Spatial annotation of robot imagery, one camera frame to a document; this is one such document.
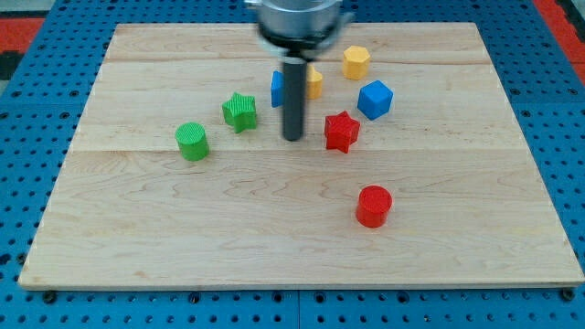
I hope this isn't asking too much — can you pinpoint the red cylinder block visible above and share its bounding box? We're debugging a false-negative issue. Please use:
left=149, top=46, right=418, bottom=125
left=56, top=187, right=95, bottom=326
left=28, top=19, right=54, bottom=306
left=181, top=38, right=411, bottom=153
left=356, top=185, right=393, bottom=228

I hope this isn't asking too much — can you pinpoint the red star block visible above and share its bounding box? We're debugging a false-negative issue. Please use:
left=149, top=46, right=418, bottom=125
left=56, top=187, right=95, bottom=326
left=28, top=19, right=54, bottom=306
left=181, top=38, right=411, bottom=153
left=324, top=111, right=360, bottom=154

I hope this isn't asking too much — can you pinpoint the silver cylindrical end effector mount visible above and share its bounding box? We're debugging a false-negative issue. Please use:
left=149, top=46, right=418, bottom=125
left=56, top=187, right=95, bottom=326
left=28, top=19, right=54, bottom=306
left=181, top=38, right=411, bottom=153
left=245, top=0, right=354, bottom=59

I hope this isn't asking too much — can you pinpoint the yellow heart block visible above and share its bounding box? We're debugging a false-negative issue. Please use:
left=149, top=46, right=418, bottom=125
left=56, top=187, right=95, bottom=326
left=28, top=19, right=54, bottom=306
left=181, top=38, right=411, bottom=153
left=306, top=64, right=324, bottom=100

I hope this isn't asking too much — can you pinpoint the yellow hexagon block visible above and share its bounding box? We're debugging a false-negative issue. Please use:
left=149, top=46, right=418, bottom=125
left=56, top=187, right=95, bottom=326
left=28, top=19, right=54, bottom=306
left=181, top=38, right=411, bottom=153
left=342, top=46, right=371, bottom=80

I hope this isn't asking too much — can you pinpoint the blue cube block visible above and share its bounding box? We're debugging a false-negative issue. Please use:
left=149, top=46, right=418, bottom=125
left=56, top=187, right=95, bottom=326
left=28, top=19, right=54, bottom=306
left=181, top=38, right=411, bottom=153
left=357, top=80, right=394, bottom=121

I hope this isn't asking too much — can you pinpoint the green star block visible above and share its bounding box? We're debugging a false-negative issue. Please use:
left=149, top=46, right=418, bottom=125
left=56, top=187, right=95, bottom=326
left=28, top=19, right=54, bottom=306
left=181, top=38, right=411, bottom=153
left=222, top=92, right=257, bottom=133

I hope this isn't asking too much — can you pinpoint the green cylinder block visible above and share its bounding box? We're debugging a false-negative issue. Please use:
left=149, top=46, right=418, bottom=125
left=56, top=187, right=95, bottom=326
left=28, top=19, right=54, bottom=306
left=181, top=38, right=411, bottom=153
left=175, top=122, right=209, bottom=162

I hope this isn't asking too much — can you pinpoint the blue triangle block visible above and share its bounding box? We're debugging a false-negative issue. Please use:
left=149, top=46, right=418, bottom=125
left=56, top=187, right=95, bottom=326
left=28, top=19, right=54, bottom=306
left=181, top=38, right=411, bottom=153
left=271, top=70, right=283, bottom=108

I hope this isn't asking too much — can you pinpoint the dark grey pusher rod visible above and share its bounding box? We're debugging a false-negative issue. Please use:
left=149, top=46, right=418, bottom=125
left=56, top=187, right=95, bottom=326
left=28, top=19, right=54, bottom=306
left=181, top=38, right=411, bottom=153
left=282, top=58, right=307, bottom=142

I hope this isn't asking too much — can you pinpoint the light wooden board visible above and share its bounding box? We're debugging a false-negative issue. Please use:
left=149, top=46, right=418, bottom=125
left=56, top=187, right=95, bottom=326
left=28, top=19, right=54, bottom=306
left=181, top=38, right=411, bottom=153
left=18, top=23, right=584, bottom=291

